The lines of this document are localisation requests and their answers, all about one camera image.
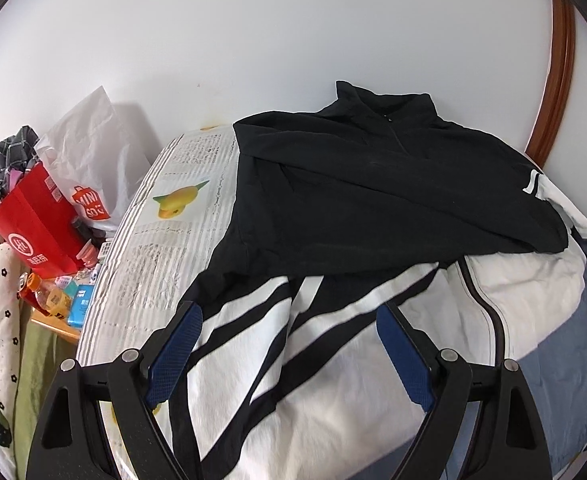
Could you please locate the brown wooden door frame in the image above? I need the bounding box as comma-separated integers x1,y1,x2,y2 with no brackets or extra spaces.
523,0,577,166

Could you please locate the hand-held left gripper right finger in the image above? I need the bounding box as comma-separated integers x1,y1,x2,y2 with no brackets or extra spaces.
376,301,554,480

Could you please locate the grey plaid cloth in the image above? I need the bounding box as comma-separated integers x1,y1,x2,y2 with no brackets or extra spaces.
0,126,40,201

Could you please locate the green cloth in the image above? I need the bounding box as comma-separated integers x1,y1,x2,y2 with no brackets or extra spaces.
13,305,76,471

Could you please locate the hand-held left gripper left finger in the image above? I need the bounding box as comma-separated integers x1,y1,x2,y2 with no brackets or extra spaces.
26,301,204,480

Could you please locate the wooden bedside table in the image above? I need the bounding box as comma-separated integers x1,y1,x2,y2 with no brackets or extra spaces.
30,310,81,343

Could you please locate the white black-striped jacket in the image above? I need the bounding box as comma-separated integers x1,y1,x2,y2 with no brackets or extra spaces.
170,162,587,480

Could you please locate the red paper bag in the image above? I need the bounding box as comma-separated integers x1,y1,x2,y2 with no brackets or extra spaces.
0,164,91,281

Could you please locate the orange drink bottle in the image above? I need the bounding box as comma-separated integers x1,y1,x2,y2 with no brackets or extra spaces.
17,272,74,318

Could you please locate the blue packet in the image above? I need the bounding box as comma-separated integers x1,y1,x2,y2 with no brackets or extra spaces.
66,282,96,328

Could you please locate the fruit-print bed sheet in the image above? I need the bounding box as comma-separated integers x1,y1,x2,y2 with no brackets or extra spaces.
76,127,244,480

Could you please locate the white plastic shopping bag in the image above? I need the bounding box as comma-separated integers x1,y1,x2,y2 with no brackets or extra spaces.
36,86,161,233

